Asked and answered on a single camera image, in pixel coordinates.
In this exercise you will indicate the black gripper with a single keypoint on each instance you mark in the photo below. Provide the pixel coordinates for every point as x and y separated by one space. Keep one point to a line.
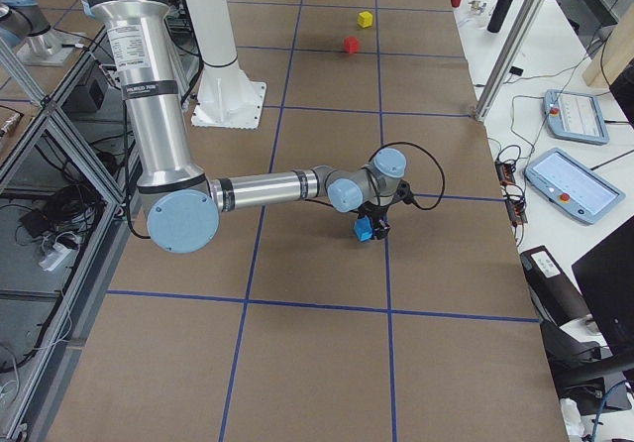
372 212

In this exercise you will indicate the blue wooden cube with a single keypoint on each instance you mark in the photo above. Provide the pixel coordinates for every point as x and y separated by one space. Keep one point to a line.
363 229

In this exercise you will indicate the red wooden cube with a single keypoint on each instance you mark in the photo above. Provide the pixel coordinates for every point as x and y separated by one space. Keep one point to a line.
351 45

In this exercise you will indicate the yellow wooden cube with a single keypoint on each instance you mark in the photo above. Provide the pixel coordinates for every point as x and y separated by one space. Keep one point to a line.
365 19

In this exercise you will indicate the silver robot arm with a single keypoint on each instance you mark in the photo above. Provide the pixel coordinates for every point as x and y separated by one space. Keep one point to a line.
183 206

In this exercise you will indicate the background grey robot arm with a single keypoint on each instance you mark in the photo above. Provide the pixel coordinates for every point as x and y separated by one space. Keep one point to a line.
24 26

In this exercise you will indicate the orange circuit board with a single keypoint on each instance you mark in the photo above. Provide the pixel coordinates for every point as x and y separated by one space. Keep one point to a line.
512 193

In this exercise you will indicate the near teach pendant tablet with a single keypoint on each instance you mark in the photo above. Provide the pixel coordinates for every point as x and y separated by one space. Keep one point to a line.
572 187

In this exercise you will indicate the teach pendant tablet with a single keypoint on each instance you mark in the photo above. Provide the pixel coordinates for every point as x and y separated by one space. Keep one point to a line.
575 117
572 187

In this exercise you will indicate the small black square pad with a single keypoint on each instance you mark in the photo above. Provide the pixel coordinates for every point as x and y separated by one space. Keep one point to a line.
516 71

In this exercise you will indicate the far teach pendant tablet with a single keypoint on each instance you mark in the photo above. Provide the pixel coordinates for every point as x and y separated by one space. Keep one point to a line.
575 117

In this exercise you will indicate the black monitor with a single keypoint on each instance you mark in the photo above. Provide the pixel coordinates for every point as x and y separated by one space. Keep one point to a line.
605 277

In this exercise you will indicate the black bottle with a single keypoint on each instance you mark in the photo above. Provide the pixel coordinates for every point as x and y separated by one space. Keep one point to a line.
498 15

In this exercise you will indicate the white power strip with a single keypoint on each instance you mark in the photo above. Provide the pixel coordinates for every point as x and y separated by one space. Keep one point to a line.
54 257

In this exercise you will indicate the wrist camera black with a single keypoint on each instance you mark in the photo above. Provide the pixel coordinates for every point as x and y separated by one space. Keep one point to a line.
403 193

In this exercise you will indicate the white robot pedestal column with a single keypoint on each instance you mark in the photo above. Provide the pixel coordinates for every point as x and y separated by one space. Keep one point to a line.
226 98

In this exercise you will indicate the aluminium frame post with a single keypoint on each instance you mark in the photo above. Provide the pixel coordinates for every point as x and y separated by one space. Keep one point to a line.
518 33

